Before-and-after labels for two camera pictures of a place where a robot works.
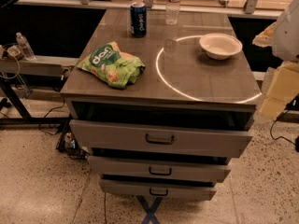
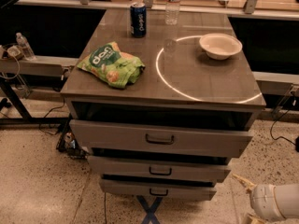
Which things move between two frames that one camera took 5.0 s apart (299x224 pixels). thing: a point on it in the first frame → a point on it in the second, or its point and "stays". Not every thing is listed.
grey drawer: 160,165 stays
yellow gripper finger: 265,38 → 249,186
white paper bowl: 220,46 stays
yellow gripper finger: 283,89 → 257,220
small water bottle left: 27,52 stays
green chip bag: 113,65 stays
